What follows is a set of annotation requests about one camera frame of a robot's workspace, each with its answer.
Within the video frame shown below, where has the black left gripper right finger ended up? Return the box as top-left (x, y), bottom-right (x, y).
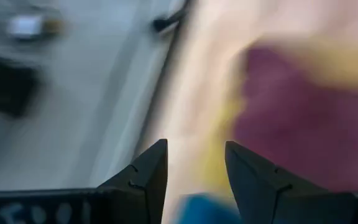
top-left (224, 140), bottom-right (357, 224)

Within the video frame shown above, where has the maroon baseball cap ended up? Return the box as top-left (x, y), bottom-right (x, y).
top-left (233, 46), bottom-right (358, 194)

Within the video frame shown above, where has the teal plastic bin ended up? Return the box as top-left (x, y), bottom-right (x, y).
top-left (172, 192), bottom-right (245, 224)

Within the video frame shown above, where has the blurred dark object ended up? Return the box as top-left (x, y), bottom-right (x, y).
top-left (0, 54), bottom-right (42, 121)

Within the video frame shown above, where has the blurred white tan object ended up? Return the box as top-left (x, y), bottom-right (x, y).
top-left (6, 12), bottom-right (67, 43)

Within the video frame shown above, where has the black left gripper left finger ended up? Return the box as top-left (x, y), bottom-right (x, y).
top-left (97, 139), bottom-right (169, 224)

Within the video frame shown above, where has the yellow plastic bin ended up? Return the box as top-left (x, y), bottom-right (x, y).
top-left (197, 34), bottom-right (358, 200)

